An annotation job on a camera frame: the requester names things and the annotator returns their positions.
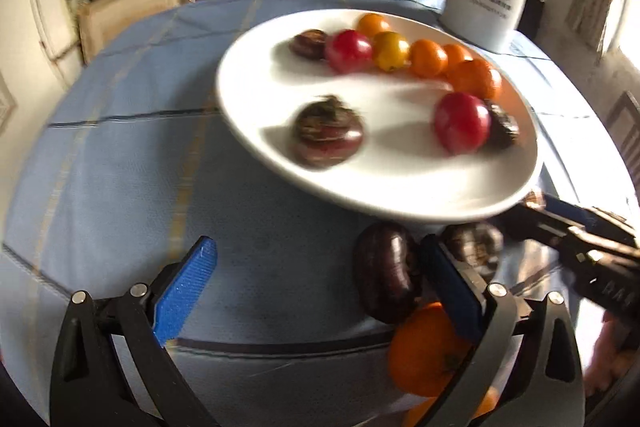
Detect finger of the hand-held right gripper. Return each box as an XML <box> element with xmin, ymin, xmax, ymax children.
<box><xmin>542</xmin><ymin>193</ymin><xmax>640</xmax><ymax>249</ymax></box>
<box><xmin>492</xmin><ymin>204</ymin><xmax>577</xmax><ymax>254</ymax></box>

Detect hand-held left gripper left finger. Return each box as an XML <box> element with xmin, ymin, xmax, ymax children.
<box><xmin>50</xmin><ymin>235</ymin><xmax>221</xmax><ymax>427</ymax></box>

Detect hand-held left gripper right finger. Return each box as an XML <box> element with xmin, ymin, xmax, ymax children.
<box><xmin>420</xmin><ymin>234</ymin><xmax>586</xmax><ymax>427</ymax></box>

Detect dark brown water chestnut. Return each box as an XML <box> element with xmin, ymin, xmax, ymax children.
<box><xmin>289</xmin><ymin>29</ymin><xmax>331</xmax><ymax>61</ymax></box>
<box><xmin>440</xmin><ymin>223</ymin><xmax>505</xmax><ymax>280</ymax></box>
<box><xmin>290</xmin><ymin>95</ymin><xmax>365</xmax><ymax>169</ymax></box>
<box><xmin>352</xmin><ymin>221</ymin><xmax>423</xmax><ymax>325</ymax></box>
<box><xmin>484</xmin><ymin>101</ymin><xmax>521</xmax><ymax>151</ymax></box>

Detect large orange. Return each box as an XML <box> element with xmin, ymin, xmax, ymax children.
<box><xmin>388</xmin><ymin>302</ymin><xmax>473</xmax><ymax>398</ymax></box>

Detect large red plum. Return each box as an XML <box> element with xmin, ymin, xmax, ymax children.
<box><xmin>432</xmin><ymin>92</ymin><xmax>492</xmax><ymax>156</ymax></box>

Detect white plate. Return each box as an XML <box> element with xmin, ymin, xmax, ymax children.
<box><xmin>215</xmin><ymin>9</ymin><xmax>543</xmax><ymax>224</ymax></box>

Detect pale yellow-orange round fruit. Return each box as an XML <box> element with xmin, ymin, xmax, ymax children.
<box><xmin>401</xmin><ymin>386</ymin><xmax>501</xmax><ymax>427</ymax></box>

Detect yellow citrus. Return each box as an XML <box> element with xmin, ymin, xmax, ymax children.
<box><xmin>372</xmin><ymin>32</ymin><xmax>412</xmax><ymax>72</ymax></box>

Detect small orange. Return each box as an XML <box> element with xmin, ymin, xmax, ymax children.
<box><xmin>356</xmin><ymin>13</ymin><xmax>392</xmax><ymax>38</ymax></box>

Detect person's right hand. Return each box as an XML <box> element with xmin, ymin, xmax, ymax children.
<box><xmin>584</xmin><ymin>309</ymin><xmax>636</xmax><ymax>398</ymax></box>

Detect dark wooden chair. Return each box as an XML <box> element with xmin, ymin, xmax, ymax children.
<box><xmin>605</xmin><ymin>91</ymin><xmax>640</xmax><ymax>170</ymax></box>

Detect pale wooden strips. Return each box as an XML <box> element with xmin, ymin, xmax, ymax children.
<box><xmin>27</xmin><ymin>0</ymin><xmax>83</xmax><ymax>75</ymax></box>

